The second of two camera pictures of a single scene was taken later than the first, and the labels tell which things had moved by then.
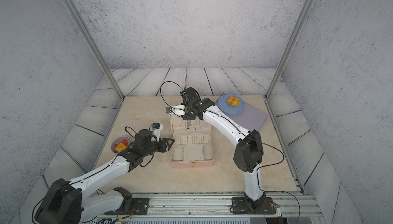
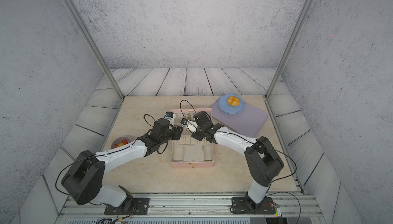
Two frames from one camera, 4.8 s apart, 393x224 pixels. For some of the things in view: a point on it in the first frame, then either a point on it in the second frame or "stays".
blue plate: (225, 107) stays
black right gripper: (189, 117) → (198, 137)
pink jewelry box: (191, 143) stays
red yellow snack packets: (122, 146) stays
